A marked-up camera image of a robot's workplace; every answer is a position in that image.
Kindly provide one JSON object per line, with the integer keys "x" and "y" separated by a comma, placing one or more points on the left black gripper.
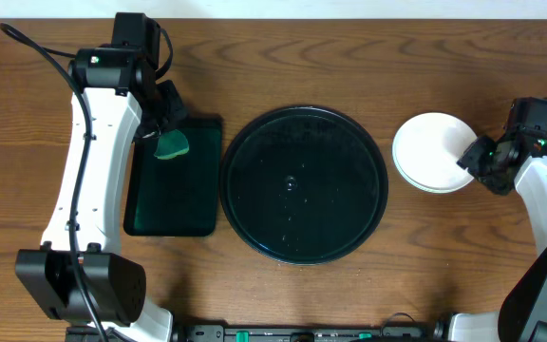
{"x": 160, "y": 122}

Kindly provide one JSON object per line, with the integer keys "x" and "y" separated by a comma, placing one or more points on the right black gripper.
{"x": 470, "y": 160}

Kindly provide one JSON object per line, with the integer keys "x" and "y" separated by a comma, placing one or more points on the green scrubbing sponge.
{"x": 170, "y": 145}

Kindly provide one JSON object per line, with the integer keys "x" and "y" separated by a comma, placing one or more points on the white plate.
{"x": 431, "y": 140}

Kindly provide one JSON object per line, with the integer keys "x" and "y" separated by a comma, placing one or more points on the mint green plate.
{"x": 437, "y": 180}

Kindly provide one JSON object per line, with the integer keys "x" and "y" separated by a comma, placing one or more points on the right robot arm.
{"x": 523, "y": 313}

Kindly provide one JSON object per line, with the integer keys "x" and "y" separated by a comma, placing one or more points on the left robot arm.
{"x": 77, "y": 274}

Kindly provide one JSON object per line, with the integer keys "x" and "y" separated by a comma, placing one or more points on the black rectangular tray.
{"x": 176, "y": 197}

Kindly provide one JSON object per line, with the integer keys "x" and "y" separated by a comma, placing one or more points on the round black tray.
{"x": 303, "y": 185}

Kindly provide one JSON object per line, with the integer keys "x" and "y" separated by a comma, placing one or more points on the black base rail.
{"x": 217, "y": 333}

